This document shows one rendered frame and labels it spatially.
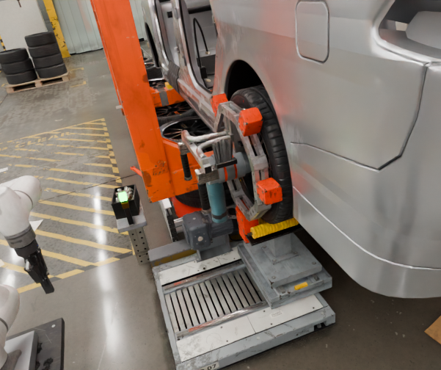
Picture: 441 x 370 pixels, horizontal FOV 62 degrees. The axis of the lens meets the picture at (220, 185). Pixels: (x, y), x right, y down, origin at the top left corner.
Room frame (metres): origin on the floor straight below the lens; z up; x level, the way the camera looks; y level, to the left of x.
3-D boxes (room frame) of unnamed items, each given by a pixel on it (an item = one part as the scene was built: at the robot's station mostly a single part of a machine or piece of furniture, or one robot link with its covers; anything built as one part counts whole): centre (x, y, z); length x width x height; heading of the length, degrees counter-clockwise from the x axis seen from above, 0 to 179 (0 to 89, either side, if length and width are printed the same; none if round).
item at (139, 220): (1.99, 0.60, 0.44); 0.43 x 0.17 x 0.03; 14
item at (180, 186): (2.05, 0.04, 0.69); 0.52 x 0.17 x 0.35; 104
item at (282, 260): (1.61, -0.28, 0.32); 0.40 x 0.30 x 0.28; 14
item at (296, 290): (1.61, -0.28, 0.13); 0.50 x 0.36 x 0.10; 14
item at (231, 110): (1.57, -0.11, 0.85); 0.54 x 0.07 x 0.54; 14
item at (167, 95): (3.93, 0.50, 0.69); 0.52 x 0.17 x 0.35; 104
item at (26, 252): (1.08, 0.72, 0.87); 0.08 x 0.07 x 0.09; 6
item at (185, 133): (1.63, 0.03, 1.03); 0.19 x 0.18 x 0.11; 104
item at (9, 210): (1.10, 0.72, 1.05); 0.13 x 0.11 x 0.16; 3
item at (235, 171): (1.55, -0.04, 0.85); 0.21 x 0.14 x 0.14; 104
